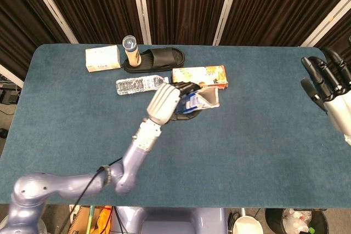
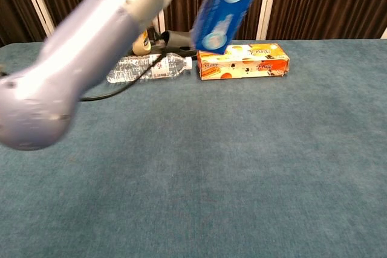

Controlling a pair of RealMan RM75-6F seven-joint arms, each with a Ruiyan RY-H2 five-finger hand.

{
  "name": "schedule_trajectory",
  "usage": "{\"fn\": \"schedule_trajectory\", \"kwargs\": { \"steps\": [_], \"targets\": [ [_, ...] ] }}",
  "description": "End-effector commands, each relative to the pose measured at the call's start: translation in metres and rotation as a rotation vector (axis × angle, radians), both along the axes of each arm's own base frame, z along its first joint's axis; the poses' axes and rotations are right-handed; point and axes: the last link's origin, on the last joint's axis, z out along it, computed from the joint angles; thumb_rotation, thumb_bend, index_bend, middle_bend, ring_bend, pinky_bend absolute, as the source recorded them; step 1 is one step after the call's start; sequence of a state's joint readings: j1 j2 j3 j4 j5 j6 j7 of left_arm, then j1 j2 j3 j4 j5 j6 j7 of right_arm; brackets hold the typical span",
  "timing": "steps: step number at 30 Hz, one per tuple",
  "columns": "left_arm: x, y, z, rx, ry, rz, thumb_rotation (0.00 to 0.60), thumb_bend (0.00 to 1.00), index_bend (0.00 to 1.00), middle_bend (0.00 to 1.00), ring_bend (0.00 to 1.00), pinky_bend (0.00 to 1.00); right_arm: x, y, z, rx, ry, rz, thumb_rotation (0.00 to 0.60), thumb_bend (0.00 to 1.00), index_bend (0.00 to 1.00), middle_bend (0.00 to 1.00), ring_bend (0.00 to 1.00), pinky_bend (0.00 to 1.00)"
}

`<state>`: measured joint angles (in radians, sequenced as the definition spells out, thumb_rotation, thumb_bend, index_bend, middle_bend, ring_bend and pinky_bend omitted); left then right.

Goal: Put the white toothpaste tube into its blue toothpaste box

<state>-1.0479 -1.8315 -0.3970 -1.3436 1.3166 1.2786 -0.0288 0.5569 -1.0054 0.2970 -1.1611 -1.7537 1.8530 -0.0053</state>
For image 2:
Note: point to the blue toothpaste carton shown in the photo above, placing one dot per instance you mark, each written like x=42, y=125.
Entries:
x=217, y=28

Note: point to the silver-blue left robot arm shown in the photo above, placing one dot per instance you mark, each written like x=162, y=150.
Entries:
x=75, y=58

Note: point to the orange biscuit box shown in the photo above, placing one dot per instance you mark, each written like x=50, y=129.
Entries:
x=242, y=67

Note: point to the black rubber slipper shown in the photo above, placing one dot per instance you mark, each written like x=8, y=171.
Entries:
x=178, y=39

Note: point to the clear plastic water bottle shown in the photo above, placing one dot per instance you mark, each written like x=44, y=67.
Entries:
x=175, y=64

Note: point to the cream bottle with blue cap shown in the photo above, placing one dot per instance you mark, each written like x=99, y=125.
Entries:
x=142, y=45

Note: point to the white partition frame post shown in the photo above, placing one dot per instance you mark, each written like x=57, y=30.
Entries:
x=36, y=1
x=162, y=27
x=384, y=34
x=266, y=4

